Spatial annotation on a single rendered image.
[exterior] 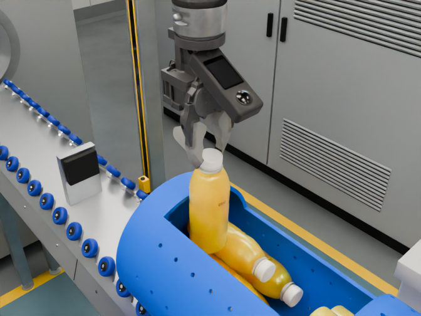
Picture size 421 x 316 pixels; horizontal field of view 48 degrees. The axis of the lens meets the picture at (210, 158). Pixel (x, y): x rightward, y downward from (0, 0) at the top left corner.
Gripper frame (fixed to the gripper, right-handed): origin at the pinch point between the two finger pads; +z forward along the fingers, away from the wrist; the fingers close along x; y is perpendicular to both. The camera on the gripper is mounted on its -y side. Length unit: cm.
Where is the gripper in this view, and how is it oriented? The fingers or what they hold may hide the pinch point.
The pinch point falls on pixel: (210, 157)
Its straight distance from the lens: 76.2
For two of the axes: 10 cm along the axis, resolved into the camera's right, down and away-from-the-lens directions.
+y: -6.6, -4.2, 6.3
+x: -7.5, 3.7, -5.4
